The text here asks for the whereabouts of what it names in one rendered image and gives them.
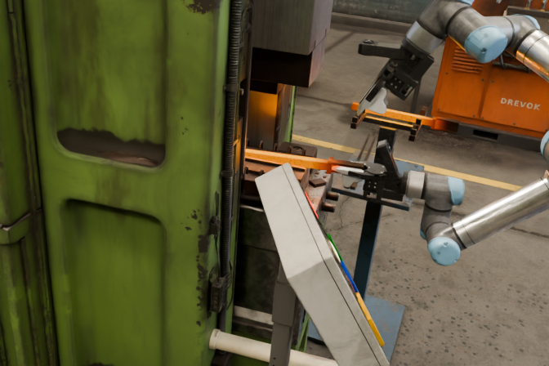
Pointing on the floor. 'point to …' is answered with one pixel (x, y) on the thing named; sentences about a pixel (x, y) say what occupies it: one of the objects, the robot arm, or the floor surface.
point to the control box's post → (281, 335)
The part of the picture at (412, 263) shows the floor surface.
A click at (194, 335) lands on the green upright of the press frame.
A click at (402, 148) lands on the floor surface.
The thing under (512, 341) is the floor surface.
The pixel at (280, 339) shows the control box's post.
